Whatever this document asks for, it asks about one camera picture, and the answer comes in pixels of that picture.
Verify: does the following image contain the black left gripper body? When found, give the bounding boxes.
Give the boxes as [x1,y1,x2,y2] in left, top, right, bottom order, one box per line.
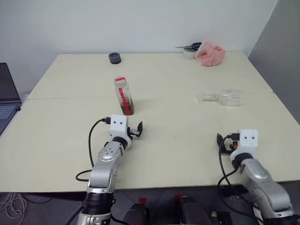
[127,126,140,138]

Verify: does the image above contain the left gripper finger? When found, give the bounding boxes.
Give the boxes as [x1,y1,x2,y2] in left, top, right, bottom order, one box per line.
[136,120,144,138]

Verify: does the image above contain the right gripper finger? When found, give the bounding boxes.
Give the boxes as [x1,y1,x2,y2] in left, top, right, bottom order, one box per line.
[216,132,225,149]

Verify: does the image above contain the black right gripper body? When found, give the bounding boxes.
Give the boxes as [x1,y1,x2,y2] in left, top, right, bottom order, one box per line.
[222,140,238,155]

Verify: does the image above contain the clear bottle with amber liquid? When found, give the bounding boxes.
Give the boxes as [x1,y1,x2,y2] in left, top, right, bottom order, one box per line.
[114,79,135,116]

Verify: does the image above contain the clear plastic scoop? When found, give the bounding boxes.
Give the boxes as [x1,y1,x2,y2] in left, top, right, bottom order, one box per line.
[196,89,247,107]

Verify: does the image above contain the white red bottle cap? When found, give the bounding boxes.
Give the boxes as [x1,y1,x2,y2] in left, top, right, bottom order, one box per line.
[113,76,128,86]

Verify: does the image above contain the dark rounded shape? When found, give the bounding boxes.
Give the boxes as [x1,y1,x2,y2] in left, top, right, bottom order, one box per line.
[179,196,210,225]
[122,202,151,225]

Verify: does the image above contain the dark grey round cap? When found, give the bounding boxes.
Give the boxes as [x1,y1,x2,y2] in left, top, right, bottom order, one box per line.
[108,52,122,65]

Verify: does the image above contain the pink cloth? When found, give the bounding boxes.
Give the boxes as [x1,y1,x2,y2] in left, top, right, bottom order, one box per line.
[195,40,226,67]

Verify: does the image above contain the white tape roll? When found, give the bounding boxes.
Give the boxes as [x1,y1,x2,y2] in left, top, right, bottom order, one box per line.
[182,47,198,61]

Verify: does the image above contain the dark grey laptop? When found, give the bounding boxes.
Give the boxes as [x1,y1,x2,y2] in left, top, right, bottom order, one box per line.
[0,62,23,137]

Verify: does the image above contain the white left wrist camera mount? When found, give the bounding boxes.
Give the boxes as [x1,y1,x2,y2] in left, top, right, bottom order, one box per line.
[109,114,133,150]

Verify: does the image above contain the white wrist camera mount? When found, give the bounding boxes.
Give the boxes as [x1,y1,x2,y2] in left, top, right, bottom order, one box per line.
[229,128,259,163]
[109,114,133,150]

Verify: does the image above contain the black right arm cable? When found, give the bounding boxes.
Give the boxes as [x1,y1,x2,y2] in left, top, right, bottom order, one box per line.
[217,132,256,207]

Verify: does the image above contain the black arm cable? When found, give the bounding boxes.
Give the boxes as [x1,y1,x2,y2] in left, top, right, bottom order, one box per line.
[217,132,256,207]
[75,116,111,183]

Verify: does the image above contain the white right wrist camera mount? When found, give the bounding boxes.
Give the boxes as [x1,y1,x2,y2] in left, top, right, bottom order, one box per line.
[229,128,259,163]

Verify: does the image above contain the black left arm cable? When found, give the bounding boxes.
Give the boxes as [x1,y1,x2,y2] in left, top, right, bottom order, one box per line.
[75,116,111,183]

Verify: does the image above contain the dark handled scissors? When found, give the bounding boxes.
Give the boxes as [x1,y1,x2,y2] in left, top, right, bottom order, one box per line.
[174,42,203,53]

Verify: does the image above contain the thin white cable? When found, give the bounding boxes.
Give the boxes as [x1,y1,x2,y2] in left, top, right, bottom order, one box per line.
[0,191,28,219]

